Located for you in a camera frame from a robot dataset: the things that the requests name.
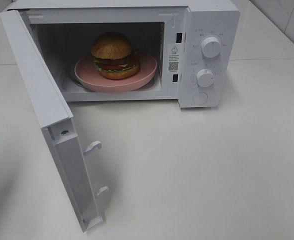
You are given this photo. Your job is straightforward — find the white upper power knob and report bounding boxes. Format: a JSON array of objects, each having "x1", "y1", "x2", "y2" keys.
[{"x1": 201, "y1": 36, "x2": 222, "y2": 58}]

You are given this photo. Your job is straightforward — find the glass microwave turntable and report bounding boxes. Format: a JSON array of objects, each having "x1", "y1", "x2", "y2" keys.
[{"x1": 62, "y1": 69, "x2": 161, "y2": 92}]

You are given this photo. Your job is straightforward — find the white microwave oven body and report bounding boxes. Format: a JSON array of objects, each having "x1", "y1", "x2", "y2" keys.
[{"x1": 5, "y1": 0, "x2": 240, "y2": 108}]

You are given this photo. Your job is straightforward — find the white microwave door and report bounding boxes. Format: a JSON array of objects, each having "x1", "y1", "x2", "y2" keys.
[{"x1": 0, "y1": 10, "x2": 108, "y2": 232}]

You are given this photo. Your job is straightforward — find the toy hamburger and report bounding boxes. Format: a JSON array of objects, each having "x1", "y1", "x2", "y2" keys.
[{"x1": 90, "y1": 32, "x2": 140, "y2": 80}]

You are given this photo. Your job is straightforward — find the pink round plate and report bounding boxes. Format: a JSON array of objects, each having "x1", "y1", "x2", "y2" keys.
[{"x1": 74, "y1": 52, "x2": 158, "y2": 93}]

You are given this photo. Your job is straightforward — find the white timer knob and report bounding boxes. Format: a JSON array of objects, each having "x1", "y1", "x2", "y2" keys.
[{"x1": 196, "y1": 68, "x2": 216, "y2": 88}]

